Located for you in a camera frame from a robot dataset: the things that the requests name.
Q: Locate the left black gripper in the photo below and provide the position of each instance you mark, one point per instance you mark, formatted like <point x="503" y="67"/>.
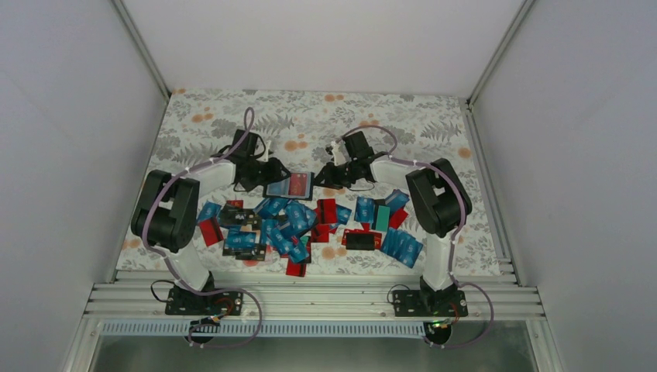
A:
<point x="273" y="172"/>

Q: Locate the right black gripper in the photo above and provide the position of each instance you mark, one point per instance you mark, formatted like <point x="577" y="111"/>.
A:
<point x="332" y="178"/>

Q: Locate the black leather card holder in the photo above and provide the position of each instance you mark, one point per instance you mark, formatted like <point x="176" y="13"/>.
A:
<point x="280" y="189"/>

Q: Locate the red VIP card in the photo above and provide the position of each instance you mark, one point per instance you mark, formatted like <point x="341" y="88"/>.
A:
<point x="300" y="185"/>

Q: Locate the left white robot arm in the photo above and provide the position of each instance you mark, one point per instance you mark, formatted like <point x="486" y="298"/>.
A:
<point x="166" y="211"/>

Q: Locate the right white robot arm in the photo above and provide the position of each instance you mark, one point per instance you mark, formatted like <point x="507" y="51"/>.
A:
<point x="440" y="203"/>

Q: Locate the black VIP card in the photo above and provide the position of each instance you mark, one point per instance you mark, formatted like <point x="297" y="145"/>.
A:
<point x="231" y="217"/>

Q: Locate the blue card beside teal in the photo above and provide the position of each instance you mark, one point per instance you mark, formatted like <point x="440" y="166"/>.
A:
<point x="365" y="208"/>

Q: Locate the blue VIP card lower left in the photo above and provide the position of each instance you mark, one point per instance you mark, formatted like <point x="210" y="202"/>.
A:
<point x="241" y="240"/>

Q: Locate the red card far left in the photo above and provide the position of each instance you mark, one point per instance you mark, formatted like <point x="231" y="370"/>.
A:
<point x="211" y="231"/>

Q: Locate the black card on red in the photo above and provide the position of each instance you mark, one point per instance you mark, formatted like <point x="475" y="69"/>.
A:
<point x="360" y="241"/>

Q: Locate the blue card near teal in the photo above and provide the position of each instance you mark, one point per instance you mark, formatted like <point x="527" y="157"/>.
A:
<point x="396" y="200"/>

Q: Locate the red card bottom centre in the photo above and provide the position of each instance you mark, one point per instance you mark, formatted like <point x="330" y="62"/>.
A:
<point x="296" y="269"/>

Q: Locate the blue VIP card stack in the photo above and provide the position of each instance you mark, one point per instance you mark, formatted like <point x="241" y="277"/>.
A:
<point x="401" y="246"/>

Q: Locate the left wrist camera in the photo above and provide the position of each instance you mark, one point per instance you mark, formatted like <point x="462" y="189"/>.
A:
<point x="265" y="152"/>

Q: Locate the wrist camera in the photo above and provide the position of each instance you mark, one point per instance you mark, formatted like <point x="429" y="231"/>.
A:
<point x="337" y="158"/>
<point x="265" y="152"/>

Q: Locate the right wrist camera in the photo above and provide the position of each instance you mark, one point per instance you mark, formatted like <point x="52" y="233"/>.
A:
<point x="337" y="158"/>

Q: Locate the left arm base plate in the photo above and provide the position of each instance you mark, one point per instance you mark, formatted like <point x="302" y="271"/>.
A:
<point x="182" y="302"/>

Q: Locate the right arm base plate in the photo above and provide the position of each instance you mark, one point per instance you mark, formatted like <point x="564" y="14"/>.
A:
<point x="417" y="303"/>

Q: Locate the aluminium rail frame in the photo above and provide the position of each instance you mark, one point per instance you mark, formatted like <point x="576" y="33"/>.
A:
<point x="333" y="297"/>

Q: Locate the grey perforated cable duct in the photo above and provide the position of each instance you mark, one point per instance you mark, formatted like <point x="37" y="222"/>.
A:
<point x="271" y="328"/>

